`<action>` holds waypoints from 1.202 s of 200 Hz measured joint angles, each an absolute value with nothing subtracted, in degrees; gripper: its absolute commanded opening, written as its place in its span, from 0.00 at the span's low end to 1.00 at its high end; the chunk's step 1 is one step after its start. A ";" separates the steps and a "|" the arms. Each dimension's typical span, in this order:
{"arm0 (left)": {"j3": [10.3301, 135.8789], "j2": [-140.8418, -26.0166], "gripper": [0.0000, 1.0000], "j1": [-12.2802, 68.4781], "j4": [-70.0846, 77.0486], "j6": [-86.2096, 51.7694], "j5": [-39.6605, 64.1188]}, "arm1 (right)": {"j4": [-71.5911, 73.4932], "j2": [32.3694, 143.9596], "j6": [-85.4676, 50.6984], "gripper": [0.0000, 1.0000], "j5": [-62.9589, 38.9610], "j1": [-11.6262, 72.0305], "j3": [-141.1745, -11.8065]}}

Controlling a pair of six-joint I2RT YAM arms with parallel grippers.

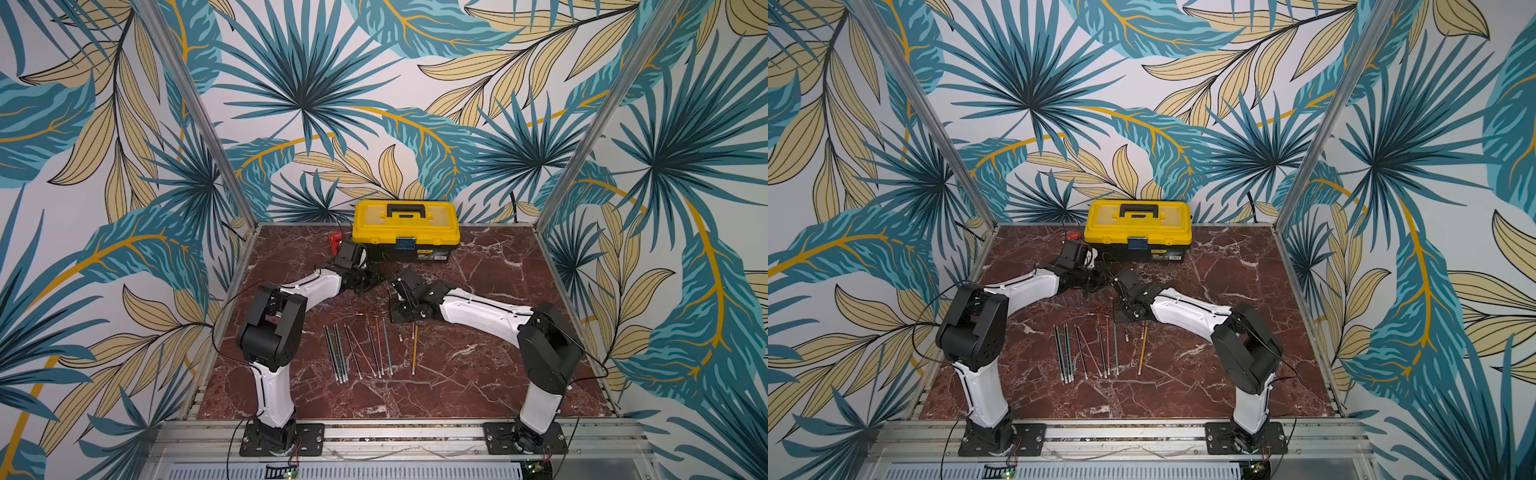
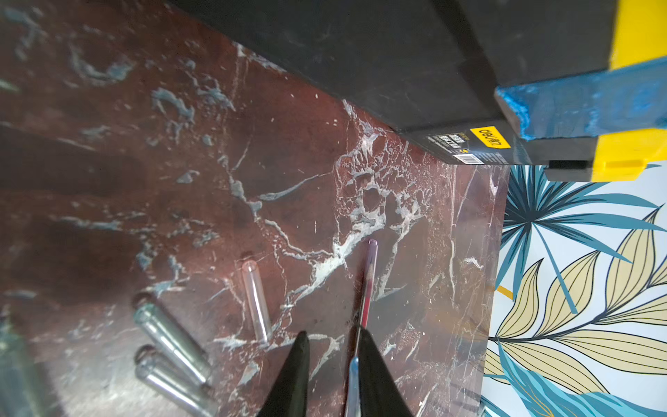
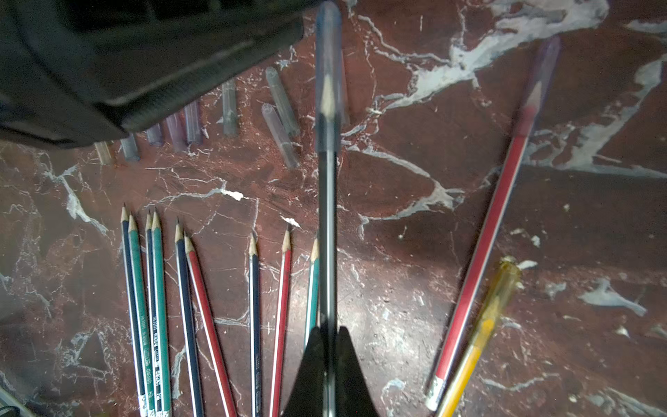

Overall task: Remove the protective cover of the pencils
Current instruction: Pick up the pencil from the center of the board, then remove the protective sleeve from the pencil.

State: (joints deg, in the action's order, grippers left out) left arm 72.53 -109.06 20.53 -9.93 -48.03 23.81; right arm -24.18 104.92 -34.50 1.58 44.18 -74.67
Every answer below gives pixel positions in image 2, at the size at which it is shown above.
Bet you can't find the clear pencil cap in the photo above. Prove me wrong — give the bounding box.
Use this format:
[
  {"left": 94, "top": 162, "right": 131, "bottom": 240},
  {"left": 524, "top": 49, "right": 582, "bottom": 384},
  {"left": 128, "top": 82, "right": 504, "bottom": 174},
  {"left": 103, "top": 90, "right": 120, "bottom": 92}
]
[{"left": 241, "top": 260, "right": 272, "bottom": 346}]

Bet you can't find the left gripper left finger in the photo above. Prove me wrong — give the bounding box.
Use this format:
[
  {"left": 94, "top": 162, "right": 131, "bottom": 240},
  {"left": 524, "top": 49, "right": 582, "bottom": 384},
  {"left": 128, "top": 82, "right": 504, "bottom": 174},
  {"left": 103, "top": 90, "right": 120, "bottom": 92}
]
[{"left": 256, "top": 331, "right": 310, "bottom": 417}]

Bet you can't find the blue transparent pencil cap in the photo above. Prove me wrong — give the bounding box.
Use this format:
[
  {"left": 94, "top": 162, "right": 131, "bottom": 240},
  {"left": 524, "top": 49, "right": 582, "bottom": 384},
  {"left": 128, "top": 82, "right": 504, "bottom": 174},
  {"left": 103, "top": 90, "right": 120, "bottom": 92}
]
[{"left": 1, "top": 319, "right": 50, "bottom": 416}]

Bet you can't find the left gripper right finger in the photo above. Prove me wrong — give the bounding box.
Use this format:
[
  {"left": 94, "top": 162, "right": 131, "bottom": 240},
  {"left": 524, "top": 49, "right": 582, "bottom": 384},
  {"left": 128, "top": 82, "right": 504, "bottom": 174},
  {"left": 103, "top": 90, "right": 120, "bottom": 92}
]
[{"left": 358, "top": 327, "right": 413, "bottom": 417}]

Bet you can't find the grey transparent pencil cap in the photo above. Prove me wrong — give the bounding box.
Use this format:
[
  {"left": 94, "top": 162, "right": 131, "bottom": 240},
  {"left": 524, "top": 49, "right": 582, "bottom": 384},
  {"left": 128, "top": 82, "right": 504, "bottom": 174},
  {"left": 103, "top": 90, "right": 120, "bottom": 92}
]
[{"left": 134, "top": 302, "right": 212, "bottom": 386}]

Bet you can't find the yellow black toolbox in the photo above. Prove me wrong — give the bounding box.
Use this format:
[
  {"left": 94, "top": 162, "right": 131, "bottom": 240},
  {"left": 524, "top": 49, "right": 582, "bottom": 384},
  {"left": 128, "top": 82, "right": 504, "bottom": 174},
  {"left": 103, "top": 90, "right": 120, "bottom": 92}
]
[{"left": 178, "top": 1, "right": 666, "bottom": 182}]

